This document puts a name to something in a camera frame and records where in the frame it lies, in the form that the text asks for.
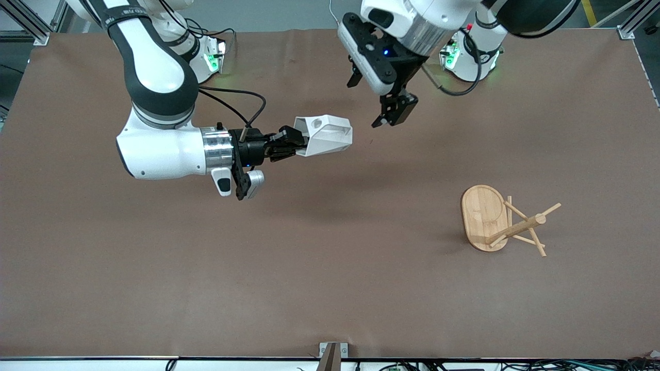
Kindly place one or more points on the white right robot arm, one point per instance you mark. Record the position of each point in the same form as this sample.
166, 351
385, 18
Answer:
154, 67

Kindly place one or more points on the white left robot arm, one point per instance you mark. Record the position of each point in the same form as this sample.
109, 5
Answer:
412, 15

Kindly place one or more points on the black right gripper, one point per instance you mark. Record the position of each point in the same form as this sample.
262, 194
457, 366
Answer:
254, 151

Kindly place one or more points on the white angular plastic cup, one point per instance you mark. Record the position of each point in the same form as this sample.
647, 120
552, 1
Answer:
330, 136

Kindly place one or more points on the aluminium frame profile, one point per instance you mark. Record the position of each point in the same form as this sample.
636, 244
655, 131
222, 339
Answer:
31, 23
626, 32

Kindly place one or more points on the brown table cover sheet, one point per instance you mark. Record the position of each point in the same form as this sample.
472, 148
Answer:
330, 257

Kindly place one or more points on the metal mount bracket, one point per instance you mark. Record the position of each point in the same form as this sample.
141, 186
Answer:
330, 355

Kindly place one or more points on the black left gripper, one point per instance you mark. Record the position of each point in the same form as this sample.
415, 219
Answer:
401, 94

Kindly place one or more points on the wooden cup rack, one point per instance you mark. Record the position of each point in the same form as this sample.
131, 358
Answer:
482, 216

